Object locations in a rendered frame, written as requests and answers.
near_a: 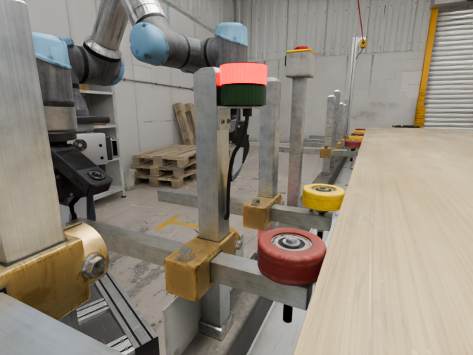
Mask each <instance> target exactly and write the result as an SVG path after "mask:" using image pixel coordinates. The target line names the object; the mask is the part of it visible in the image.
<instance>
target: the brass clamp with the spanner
mask: <svg viewBox="0 0 473 355"><path fill-rule="evenodd" d="M182 247H189V248H191V249H192V254H193V255H194V259H193V260H191V261H188V262H181V261H178V259H177V257H178V256H179V250H180V249H181V248H182ZM182 247H180V248H179V249H178V250H176V251H175V252H173V253H172V254H171V255H169V256H168V257H166V258H165V259H164V267H165V286H166V292H168V293H171V294H174V295H176V296H179V297H182V298H185V299H188V300H191V301H194V302H197V301H198V300H199V299H200V298H201V297H202V296H203V295H204V294H205V293H206V292H207V291H208V290H209V289H210V287H211V286H212V285H213V284H214V283H215V282H212V281H211V276H210V262H211V261H212V260H213V259H214V258H215V257H216V256H217V255H218V254H219V253H220V252H223V253H226V254H231V255H235V256H236V250H240V249H241V248H242V241H241V238H240V236H239V233H238V232H237V231H236V230H235V229H234V228H233V227H232V226H229V234H228V235H226V236H225V237H224V238H223V239H221V240H220V241H219V242H216V241H213V240H209V239H204V238H200V237H199V234H198V235H197V236H195V237H194V238H193V239H191V240H190V241H188V242H187V243H186V244H184V245H183V246H182Z"/></svg>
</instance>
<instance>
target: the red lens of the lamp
mask: <svg viewBox="0 0 473 355"><path fill-rule="evenodd" d="M228 83H259V84H264V85H267V66H266V65H264V64H260V63H228V64H224V65H221V66H220V85H223V84H228Z"/></svg>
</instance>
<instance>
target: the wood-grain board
mask: <svg viewBox="0 0 473 355"><path fill-rule="evenodd" d="M293 355H473V131H471V130H463V129H432V128H402V127H366V130H365V134H364V136H363V139H362V143H361V145H360V149H359V152H358V155H357V158H356V160H355V165H354V167H353V171H352V173H351V177H350V180H349V182H348V186H347V189H346V193H345V195H344V198H343V201H342V204H341V208H340V211H339V214H338V217H337V219H336V223H335V226H334V230H333V233H332V236H331V239H330V241H329V245H328V247H327V252H326V254H325V257H324V261H323V263H322V267H321V269H320V274H319V276H318V279H317V282H316V285H315V288H314V292H313V295H312V298H311V300H310V304H309V307H308V310H307V313H306V316H305V320H304V322H303V326H302V328H301V332H300V335H299V338H298V341H297V344H296V348H295V350H294V354H293Z"/></svg>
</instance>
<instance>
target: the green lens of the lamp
mask: <svg viewBox="0 0 473 355"><path fill-rule="evenodd" d="M266 97H267V87H264V86H254V85H234V86H224V87H220V105H266Z"/></svg>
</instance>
